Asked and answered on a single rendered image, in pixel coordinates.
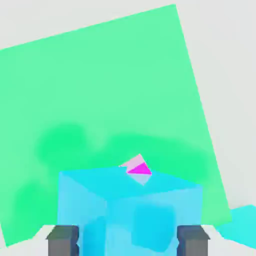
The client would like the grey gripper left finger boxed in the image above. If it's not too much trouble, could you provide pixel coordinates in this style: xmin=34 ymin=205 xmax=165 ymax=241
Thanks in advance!
xmin=0 ymin=224 xmax=80 ymax=256

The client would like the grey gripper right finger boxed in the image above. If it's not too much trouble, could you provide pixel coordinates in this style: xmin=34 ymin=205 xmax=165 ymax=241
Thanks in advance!
xmin=176 ymin=224 xmax=256 ymax=256

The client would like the small blue cube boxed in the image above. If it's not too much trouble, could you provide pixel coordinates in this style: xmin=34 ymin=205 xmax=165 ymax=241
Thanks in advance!
xmin=56 ymin=165 xmax=203 ymax=256

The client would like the small magenta cube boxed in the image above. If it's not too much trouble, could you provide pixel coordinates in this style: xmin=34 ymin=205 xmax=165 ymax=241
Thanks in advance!
xmin=118 ymin=153 xmax=153 ymax=187

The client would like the large cyan box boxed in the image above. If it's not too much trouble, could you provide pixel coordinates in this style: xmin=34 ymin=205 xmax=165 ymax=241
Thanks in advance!
xmin=214 ymin=204 xmax=256 ymax=249

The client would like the large green box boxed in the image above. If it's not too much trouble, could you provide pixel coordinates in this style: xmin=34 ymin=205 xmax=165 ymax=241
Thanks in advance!
xmin=0 ymin=3 xmax=233 ymax=249

